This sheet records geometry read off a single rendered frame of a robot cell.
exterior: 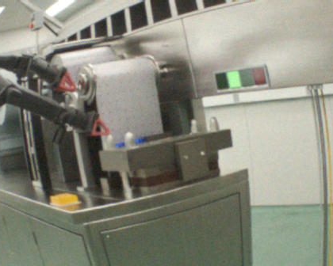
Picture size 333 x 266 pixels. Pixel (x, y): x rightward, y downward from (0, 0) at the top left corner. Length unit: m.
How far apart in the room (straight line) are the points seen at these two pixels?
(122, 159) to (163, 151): 0.13
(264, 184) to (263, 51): 3.43
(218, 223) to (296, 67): 0.58
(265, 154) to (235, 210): 3.15
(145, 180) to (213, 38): 0.51
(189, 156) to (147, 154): 0.13
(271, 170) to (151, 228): 3.38
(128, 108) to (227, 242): 0.56
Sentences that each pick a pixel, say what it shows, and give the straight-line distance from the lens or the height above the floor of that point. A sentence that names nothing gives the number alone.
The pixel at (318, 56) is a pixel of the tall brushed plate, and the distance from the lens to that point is 1.44.
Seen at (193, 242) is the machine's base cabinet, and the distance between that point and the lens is 1.64.
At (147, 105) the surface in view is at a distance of 1.84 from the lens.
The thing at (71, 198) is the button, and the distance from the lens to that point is 1.53.
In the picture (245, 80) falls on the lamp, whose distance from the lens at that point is 1.65.
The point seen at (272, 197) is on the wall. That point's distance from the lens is 4.90.
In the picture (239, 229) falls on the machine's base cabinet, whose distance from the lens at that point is 1.77.
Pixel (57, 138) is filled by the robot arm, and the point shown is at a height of 1.09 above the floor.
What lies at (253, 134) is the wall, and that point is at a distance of 4.95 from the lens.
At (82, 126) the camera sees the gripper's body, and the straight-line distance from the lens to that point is 1.68.
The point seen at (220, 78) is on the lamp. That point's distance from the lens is 1.74.
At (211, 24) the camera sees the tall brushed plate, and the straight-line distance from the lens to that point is 1.75.
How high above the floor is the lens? 1.14
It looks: 3 degrees down
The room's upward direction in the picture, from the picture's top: 9 degrees counter-clockwise
